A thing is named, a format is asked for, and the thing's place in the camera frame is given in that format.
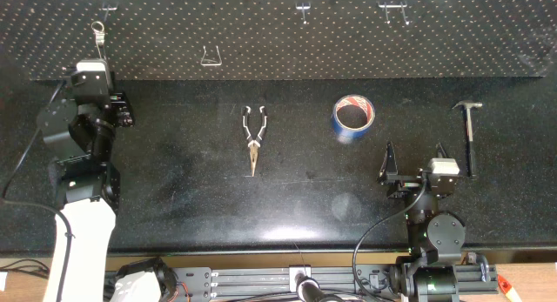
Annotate pliers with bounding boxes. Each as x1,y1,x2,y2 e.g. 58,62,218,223
240,104,269,178

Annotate black pegboard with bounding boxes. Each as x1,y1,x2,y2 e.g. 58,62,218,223
0,0,557,82

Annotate double metal hook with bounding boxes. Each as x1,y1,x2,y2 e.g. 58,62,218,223
377,0,411,26

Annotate black cable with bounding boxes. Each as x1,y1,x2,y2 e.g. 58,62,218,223
0,77,75,302
351,179,430,301

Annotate loose black cables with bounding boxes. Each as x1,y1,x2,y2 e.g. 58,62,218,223
0,258,51,280

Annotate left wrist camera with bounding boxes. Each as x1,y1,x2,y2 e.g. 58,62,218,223
76,58,110,77

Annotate mounting rail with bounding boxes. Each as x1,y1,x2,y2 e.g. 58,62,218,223
104,252,500,302

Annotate red and yellow object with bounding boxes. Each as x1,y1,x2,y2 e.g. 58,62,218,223
497,274,523,302

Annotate wrench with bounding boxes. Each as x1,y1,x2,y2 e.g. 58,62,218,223
91,20,108,62

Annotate metal loop hook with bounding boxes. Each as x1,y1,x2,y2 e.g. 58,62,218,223
199,44,223,68

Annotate hammer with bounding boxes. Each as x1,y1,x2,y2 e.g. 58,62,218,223
451,100,484,178

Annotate roll of blue tape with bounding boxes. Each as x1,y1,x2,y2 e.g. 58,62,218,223
331,94,376,142

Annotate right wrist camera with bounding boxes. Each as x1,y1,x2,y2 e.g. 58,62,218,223
426,157,461,177

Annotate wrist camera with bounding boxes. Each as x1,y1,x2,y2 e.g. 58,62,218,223
76,58,110,77
426,157,461,177

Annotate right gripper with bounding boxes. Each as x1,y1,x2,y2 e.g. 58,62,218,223
377,140,449,199

